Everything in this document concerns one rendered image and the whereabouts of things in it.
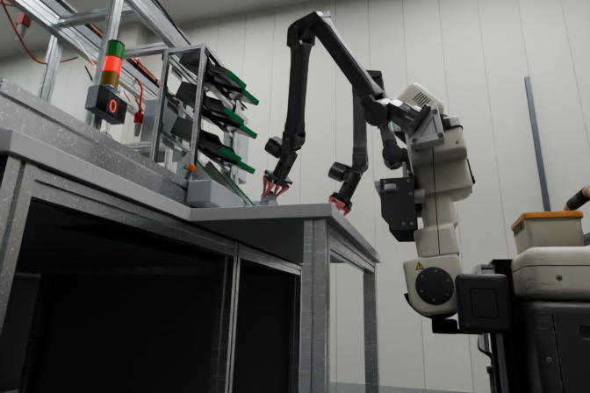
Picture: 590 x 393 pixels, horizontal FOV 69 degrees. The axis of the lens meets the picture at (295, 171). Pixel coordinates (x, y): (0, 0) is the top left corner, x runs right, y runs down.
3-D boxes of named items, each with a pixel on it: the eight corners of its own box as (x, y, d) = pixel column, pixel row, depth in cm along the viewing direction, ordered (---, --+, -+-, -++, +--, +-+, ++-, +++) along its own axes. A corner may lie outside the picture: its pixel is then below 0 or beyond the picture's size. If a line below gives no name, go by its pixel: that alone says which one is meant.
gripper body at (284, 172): (262, 173, 162) (270, 156, 160) (284, 178, 169) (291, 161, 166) (269, 182, 158) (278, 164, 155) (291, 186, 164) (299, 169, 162)
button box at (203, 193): (242, 218, 126) (243, 198, 128) (210, 202, 107) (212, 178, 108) (220, 219, 128) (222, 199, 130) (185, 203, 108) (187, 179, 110)
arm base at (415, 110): (430, 104, 120) (430, 122, 131) (406, 91, 124) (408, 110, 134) (413, 129, 120) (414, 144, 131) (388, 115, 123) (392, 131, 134)
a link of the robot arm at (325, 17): (307, -1, 131) (325, 0, 139) (283, 31, 140) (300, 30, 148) (392, 117, 125) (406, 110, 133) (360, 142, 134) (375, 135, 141)
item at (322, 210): (381, 262, 167) (380, 255, 168) (332, 216, 85) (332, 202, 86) (219, 263, 187) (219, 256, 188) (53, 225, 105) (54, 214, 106)
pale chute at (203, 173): (241, 213, 161) (248, 204, 160) (220, 205, 149) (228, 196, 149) (203, 168, 175) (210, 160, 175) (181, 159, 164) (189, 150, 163)
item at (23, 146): (306, 267, 190) (306, 260, 191) (8, 151, 53) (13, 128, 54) (49, 266, 228) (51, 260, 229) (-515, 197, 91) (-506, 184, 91)
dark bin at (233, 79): (244, 89, 177) (252, 74, 177) (226, 75, 166) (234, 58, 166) (197, 77, 191) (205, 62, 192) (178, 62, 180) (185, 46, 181)
